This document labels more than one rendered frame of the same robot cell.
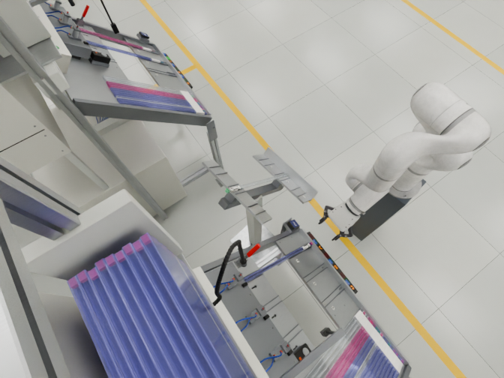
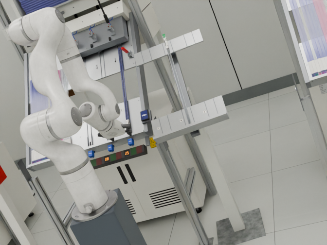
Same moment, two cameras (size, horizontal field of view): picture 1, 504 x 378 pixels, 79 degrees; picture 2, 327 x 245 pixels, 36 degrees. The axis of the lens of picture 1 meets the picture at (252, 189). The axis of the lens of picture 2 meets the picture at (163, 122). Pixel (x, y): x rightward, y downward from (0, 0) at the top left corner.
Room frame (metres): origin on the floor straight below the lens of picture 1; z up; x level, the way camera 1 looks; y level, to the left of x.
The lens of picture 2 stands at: (2.22, -1.56, 1.51)
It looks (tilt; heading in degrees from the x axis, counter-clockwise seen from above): 19 degrees down; 141
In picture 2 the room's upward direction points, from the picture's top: 24 degrees counter-clockwise
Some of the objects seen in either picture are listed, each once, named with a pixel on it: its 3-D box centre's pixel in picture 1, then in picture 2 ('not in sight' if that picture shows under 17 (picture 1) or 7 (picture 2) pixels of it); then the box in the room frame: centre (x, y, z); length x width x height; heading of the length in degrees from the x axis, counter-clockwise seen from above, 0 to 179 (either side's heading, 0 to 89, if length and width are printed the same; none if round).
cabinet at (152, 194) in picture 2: not in sight; (143, 158); (-0.23, 0.15, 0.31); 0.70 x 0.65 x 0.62; 32
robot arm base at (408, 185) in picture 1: (409, 172); (84, 186); (0.62, -0.74, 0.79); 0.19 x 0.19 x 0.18
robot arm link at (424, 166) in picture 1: (439, 155); (52, 140); (0.59, -0.76, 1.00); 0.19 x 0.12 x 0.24; 30
